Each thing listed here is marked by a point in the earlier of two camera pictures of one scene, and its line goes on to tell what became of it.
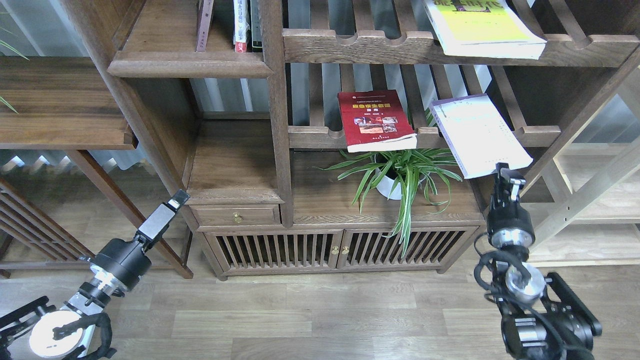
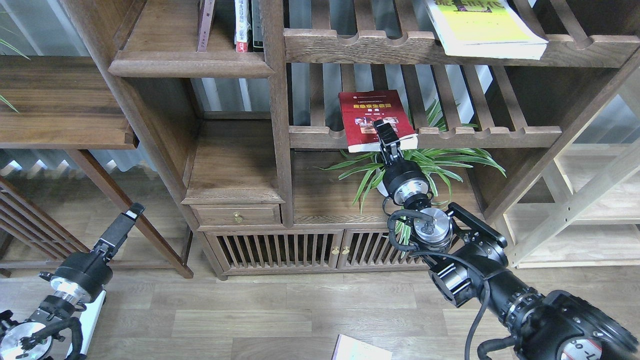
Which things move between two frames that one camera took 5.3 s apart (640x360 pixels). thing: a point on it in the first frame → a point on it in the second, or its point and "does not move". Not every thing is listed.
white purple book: x=478 y=136 → x=347 y=348
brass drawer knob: x=237 y=217 does not move
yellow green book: x=481 y=28 does not move
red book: x=375 y=119 does not move
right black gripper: x=509 y=224 → x=407 y=183
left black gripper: x=127 y=262 → x=80 y=275
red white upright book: x=241 y=26 does not move
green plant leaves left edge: x=13 y=49 does not move
